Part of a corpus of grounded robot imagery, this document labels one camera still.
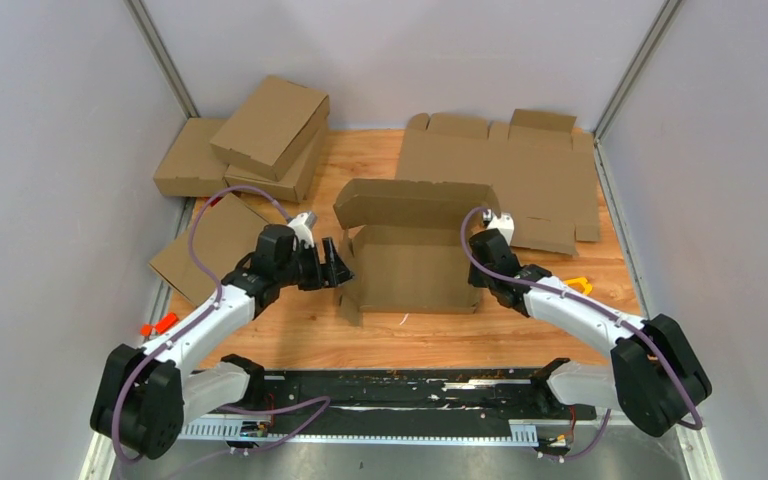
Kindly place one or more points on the cardboard box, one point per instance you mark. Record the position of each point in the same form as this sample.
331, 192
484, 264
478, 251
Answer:
401, 240
295, 184
190, 168
272, 126
225, 234

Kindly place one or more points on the aluminium corner post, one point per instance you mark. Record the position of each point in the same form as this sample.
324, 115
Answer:
653, 37
163, 58

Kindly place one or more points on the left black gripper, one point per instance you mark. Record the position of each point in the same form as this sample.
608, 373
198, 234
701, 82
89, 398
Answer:
335, 271

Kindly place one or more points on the right aluminium corner post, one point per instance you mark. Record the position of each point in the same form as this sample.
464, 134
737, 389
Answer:
653, 37

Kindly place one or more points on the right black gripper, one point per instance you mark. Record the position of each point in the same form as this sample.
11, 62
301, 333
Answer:
473, 279

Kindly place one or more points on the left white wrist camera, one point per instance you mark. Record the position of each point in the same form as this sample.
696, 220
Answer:
302, 225

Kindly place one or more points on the flat cardboard sheet underneath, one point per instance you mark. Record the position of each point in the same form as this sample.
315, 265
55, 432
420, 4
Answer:
540, 166

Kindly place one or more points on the orange plastic clip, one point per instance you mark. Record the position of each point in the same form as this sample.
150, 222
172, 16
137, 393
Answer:
161, 326

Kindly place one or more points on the left aluminium corner post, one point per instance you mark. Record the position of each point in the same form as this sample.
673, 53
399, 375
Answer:
163, 58

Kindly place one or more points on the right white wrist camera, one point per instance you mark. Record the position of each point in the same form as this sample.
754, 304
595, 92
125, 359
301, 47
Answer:
503, 222

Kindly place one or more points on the yellow triangle piece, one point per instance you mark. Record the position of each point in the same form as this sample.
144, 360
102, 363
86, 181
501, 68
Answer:
580, 284

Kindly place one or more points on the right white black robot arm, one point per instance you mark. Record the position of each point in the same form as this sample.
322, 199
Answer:
654, 376

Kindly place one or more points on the aluminium slotted rail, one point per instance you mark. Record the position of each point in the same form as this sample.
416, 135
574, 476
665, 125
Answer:
236, 429

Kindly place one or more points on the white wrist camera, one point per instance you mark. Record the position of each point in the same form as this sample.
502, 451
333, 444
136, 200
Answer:
302, 225
503, 222

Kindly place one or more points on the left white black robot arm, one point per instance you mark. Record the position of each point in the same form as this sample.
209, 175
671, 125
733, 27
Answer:
148, 394

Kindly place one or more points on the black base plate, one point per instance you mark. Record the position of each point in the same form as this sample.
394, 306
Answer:
447, 402

